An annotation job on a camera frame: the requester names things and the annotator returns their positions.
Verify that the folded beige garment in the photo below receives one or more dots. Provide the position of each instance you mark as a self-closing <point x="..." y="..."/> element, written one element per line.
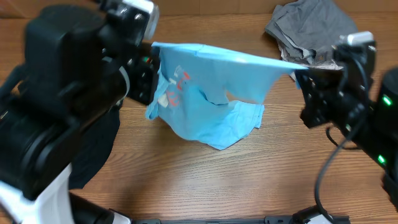
<point x="285" y="56"/>

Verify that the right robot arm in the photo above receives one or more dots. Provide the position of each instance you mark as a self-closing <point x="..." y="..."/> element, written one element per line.
<point x="376" y="134"/>

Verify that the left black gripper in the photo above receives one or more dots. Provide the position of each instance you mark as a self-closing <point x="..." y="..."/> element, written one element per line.
<point x="144" y="70"/>

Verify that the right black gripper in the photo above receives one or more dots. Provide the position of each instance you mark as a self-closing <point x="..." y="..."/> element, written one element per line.
<point x="321" y="93"/>

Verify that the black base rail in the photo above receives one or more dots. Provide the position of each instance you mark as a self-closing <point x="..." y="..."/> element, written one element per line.
<point x="265" y="220"/>

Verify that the folded grey garment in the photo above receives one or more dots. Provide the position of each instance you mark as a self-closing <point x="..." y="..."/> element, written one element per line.
<point x="308" y="28"/>

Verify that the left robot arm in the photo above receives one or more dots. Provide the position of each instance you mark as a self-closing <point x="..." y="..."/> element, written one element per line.
<point x="79" y="65"/>

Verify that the light blue t-shirt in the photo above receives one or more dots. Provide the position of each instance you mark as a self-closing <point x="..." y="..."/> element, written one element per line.
<point x="213" y="95"/>

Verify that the black t-shirt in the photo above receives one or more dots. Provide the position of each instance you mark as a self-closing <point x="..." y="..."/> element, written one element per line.
<point x="96" y="146"/>

